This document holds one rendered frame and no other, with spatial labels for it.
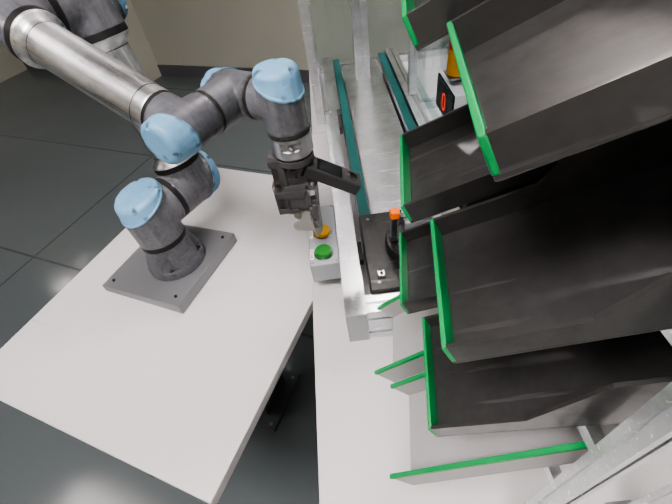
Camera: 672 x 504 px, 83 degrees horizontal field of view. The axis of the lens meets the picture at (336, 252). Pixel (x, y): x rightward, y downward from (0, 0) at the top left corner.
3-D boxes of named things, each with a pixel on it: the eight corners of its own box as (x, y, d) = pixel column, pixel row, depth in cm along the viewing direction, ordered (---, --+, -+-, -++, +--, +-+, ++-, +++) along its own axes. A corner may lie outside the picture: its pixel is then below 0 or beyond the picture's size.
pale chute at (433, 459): (412, 486, 53) (389, 478, 52) (410, 393, 62) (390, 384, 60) (633, 456, 36) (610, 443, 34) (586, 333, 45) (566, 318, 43)
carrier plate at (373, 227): (371, 296, 81) (371, 290, 79) (359, 221, 97) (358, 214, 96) (485, 282, 80) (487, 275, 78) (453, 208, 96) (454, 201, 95)
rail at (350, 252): (349, 342, 84) (344, 314, 76) (327, 136, 145) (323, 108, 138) (374, 339, 84) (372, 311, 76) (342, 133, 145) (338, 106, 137)
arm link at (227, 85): (175, 84, 62) (224, 93, 58) (221, 57, 69) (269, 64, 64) (194, 128, 68) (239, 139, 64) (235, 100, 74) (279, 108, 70)
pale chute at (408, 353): (394, 383, 64) (374, 374, 62) (394, 316, 72) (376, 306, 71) (558, 321, 46) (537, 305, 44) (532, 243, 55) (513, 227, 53)
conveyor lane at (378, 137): (374, 319, 87) (372, 293, 80) (343, 133, 145) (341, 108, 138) (499, 304, 86) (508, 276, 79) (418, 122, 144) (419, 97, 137)
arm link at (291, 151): (309, 117, 69) (311, 140, 63) (313, 139, 72) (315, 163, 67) (269, 123, 69) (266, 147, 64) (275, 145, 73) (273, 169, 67)
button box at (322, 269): (313, 282, 92) (309, 265, 87) (311, 223, 106) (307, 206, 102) (342, 278, 92) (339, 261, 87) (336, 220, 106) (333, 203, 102)
